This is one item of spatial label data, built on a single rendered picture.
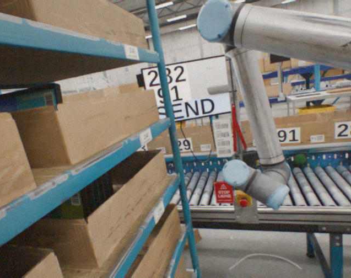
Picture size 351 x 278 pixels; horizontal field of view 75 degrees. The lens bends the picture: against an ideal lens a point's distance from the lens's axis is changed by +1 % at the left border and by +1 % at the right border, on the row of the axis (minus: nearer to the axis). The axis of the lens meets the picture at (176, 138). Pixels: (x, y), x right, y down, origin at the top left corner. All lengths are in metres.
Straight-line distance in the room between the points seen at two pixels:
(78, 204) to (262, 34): 0.61
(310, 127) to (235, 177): 1.09
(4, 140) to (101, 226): 0.24
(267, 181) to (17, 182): 0.69
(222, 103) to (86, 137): 0.90
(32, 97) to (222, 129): 0.85
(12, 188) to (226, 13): 0.63
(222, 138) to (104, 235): 0.81
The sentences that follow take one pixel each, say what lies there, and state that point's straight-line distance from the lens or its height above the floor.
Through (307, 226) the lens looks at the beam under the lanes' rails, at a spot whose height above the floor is 0.64.
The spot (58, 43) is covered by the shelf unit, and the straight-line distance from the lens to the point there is 0.38.
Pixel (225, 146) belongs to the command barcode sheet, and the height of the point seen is 1.10.
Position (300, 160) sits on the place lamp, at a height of 0.81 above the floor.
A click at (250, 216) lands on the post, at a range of 1.33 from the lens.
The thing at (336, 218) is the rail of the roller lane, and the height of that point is 0.70.
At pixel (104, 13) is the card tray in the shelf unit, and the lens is 0.57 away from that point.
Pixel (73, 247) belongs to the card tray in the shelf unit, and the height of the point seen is 1.18.
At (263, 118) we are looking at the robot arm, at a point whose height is 1.27.
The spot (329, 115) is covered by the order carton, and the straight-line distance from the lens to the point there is 2.13.
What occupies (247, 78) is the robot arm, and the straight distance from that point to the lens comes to 0.86.
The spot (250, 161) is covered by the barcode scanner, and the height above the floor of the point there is 1.04.
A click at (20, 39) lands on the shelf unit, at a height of 1.52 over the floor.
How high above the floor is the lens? 1.44
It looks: 13 degrees down
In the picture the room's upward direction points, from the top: 10 degrees counter-clockwise
